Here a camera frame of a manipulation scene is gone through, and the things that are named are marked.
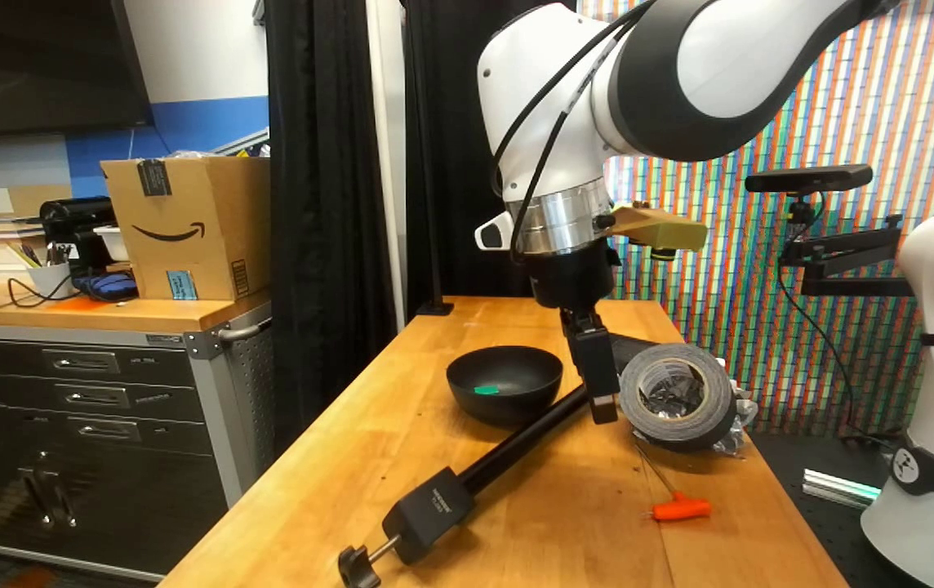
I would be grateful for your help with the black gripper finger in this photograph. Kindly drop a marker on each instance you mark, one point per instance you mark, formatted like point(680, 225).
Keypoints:
point(582, 353)
point(605, 380)

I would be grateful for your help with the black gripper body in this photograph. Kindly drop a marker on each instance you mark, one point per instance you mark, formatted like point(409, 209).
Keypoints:
point(574, 280)

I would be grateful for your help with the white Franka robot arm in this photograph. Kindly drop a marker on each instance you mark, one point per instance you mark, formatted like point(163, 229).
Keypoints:
point(729, 53)

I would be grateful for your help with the large black tape roll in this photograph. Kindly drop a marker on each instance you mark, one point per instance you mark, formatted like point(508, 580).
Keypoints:
point(698, 431)

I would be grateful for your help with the black bowl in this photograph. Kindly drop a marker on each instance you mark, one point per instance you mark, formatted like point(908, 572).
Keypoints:
point(506, 404)

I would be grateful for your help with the small green cube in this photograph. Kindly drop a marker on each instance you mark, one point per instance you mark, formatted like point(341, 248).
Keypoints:
point(487, 387)

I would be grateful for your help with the black curtain stand foot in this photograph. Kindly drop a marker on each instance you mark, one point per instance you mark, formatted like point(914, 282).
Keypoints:
point(437, 306)

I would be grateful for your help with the small orange tool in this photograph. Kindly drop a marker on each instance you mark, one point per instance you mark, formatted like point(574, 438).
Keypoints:
point(680, 506)

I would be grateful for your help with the black curtain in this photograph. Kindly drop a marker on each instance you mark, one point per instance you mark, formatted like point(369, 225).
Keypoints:
point(452, 140)
point(326, 216)

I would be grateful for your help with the black pole with clamp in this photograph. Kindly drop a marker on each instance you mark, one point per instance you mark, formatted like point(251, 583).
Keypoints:
point(437, 506)

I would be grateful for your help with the iridescent backdrop sheet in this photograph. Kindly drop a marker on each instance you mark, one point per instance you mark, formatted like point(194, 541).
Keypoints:
point(903, 100)

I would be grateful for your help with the Amazon cardboard box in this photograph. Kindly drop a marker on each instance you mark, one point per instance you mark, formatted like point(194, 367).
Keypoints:
point(194, 222)

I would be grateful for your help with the blue flat item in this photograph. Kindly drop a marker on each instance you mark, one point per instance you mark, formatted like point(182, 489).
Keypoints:
point(109, 284)

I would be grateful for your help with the wooden workbench top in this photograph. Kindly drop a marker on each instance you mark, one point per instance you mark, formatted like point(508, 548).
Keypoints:
point(109, 315)

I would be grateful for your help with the black desktop device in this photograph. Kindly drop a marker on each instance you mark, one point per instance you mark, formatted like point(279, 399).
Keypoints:
point(80, 222)

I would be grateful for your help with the small plain cardboard box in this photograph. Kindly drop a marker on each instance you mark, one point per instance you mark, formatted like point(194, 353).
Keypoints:
point(37, 201)

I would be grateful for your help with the tan wrist camera box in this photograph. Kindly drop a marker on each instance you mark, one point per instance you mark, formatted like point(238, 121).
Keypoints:
point(663, 229)

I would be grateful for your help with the black bar camera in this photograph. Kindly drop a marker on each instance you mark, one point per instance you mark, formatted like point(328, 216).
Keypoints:
point(810, 178)

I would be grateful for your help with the aluminium rail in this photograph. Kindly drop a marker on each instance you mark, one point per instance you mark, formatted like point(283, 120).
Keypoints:
point(843, 489)

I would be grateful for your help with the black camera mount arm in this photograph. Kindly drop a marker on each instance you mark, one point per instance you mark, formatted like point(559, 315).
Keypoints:
point(843, 257)

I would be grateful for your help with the black wall monitor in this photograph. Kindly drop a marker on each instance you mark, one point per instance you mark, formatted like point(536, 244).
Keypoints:
point(30, 60)

